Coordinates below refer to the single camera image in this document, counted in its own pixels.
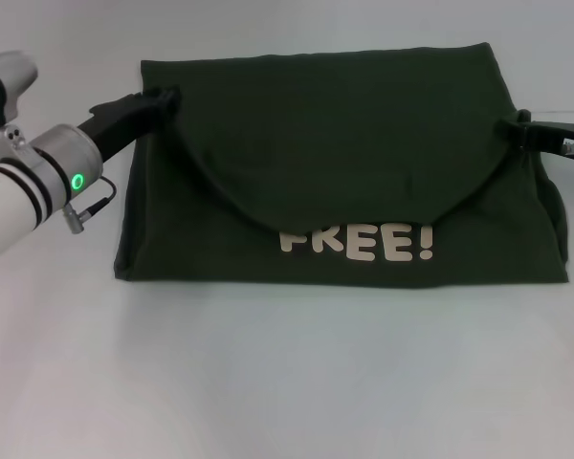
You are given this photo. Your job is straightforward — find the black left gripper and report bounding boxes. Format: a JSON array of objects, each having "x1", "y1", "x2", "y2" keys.
[{"x1": 78, "y1": 84, "x2": 183, "y2": 164}]

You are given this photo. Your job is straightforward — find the dark green shirt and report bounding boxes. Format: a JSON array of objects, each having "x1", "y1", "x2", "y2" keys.
[{"x1": 113, "y1": 42, "x2": 570, "y2": 291}]

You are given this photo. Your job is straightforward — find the left arm cable with plug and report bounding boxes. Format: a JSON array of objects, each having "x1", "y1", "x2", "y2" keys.
[{"x1": 62, "y1": 175, "x2": 119, "y2": 235}]

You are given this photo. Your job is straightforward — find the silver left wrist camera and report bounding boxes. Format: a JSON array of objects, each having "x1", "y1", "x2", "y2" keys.
[{"x1": 0, "y1": 50, "x2": 39, "y2": 141}]

